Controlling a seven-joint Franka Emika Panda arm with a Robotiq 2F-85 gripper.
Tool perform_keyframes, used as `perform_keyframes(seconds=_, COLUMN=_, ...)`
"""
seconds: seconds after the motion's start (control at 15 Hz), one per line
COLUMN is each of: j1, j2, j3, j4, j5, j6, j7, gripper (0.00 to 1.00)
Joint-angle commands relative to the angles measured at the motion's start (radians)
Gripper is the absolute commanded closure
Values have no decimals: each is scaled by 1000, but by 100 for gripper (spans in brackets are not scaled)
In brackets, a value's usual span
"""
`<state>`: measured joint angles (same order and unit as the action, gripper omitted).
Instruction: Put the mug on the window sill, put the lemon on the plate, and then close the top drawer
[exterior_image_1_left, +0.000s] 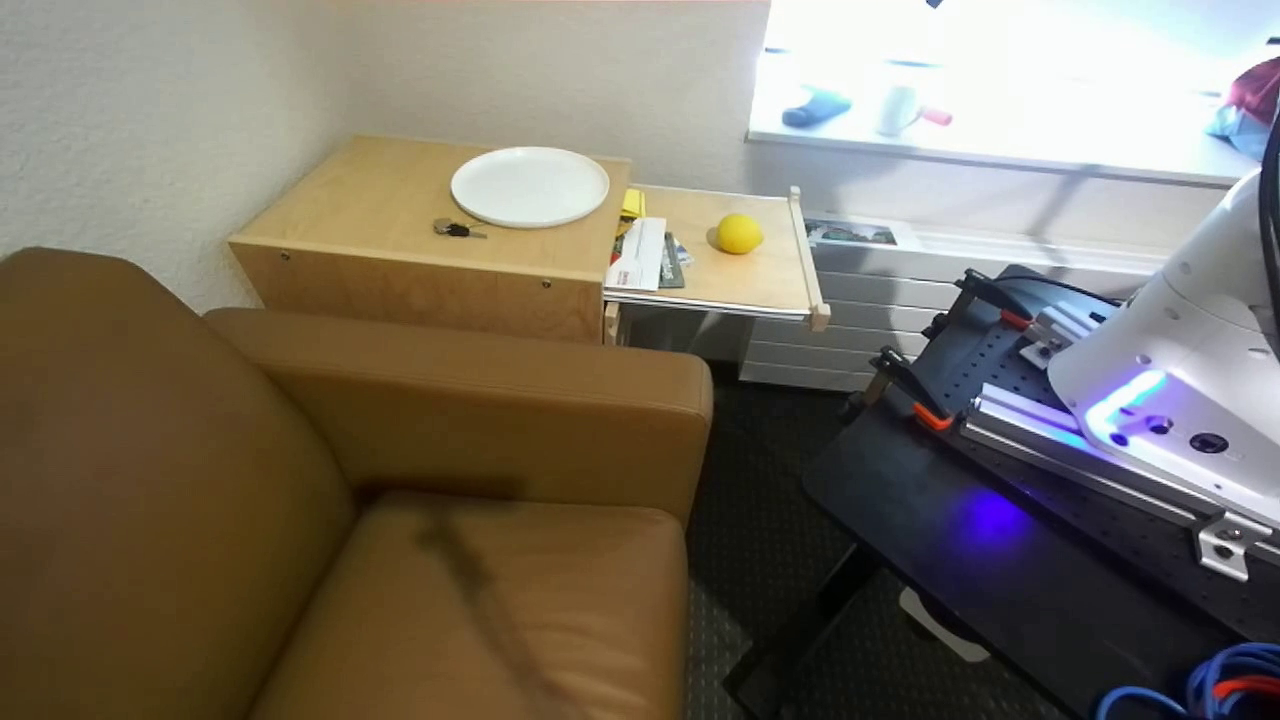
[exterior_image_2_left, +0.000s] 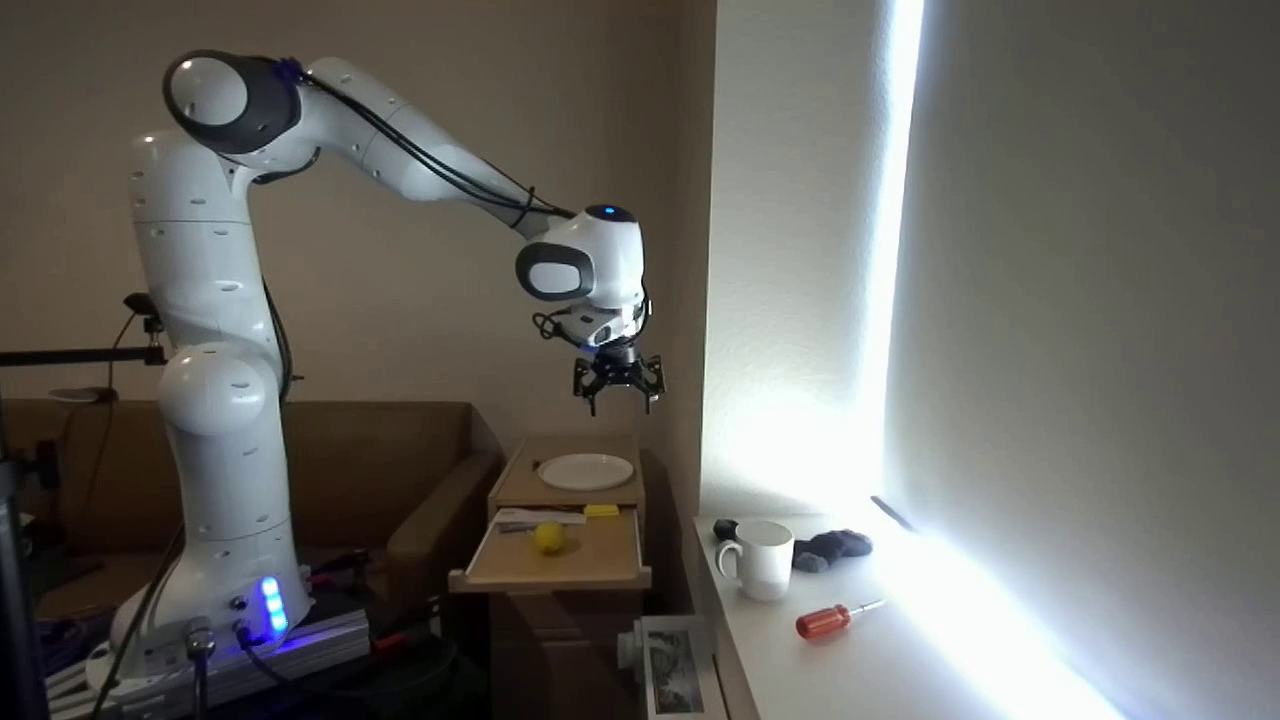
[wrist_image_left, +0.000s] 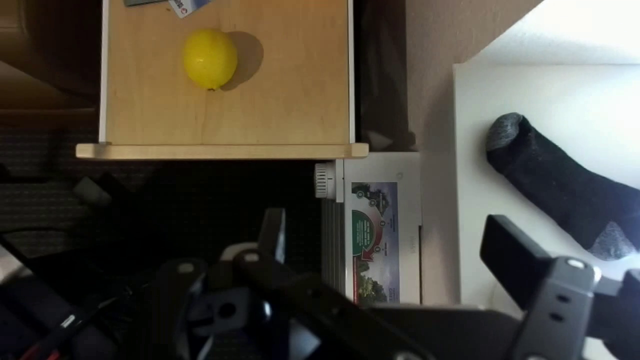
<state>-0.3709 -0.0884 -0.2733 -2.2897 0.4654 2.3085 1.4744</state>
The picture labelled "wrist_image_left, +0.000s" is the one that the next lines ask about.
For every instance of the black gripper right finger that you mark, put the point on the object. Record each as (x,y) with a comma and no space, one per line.
(552,301)

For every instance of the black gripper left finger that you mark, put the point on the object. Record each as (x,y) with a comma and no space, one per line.
(332,313)

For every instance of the wooden pull-out drawer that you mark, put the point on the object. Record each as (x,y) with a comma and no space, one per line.
(267,101)

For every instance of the yellow lemon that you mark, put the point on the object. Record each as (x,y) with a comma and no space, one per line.
(211,59)

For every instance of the dark sock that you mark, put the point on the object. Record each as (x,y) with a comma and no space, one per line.
(561,181)

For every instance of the brown leather armchair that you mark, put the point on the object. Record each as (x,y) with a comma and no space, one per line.
(46,87)

